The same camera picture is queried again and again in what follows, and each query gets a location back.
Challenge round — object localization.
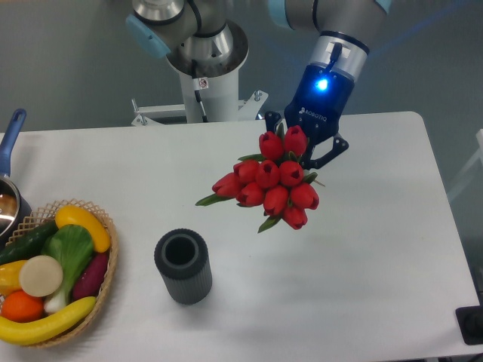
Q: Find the green cucumber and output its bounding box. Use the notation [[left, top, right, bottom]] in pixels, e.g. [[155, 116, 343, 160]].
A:
[[1, 220, 58, 265]]

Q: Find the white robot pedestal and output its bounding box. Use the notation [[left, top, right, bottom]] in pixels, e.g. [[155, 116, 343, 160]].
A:
[[131, 69, 269, 126]]

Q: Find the woven wicker basket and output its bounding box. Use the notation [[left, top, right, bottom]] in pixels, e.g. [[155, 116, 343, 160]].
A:
[[1, 199, 118, 348]]

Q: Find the yellow bell pepper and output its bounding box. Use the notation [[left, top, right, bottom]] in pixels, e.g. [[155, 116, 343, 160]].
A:
[[0, 260, 26, 296]]

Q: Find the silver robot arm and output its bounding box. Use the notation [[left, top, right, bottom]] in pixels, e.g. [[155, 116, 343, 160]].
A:
[[125, 1, 391, 170]]

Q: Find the red tulip bouquet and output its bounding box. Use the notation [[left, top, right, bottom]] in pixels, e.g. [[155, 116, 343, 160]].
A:
[[196, 125, 320, 233]]

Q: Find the purple sweet potato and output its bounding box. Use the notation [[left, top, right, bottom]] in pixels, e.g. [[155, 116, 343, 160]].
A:
[[72, 253, 109, 301]]

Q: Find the blue handled saucepan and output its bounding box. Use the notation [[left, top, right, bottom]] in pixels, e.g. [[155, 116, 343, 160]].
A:
[[1, 109, 31, 249]]

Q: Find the beige round disc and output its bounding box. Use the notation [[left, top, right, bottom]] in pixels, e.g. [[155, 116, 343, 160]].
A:
[[19, 255, 63, 297]]

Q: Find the green bok choy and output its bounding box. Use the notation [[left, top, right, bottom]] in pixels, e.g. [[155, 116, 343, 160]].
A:
[[42, 225, 94, 314]]

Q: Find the yellow banana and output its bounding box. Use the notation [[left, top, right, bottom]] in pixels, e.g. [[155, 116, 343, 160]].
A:
[[1, 296, 97, 346]]

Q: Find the black device at table edge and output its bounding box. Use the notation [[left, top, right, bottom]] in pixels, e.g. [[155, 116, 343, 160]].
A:
[[455, 305, 483, 345]]

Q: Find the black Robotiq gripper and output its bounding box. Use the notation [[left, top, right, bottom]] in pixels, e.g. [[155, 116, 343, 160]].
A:
[[264, 65, 355, 169]]

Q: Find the dark grey ribbed vase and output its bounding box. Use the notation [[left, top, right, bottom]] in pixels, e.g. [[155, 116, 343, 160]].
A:
[[154, 229, 212, 305]]

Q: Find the orange fruit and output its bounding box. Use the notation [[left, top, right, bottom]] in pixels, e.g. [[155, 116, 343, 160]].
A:
[[1, 290, 44, 323]]

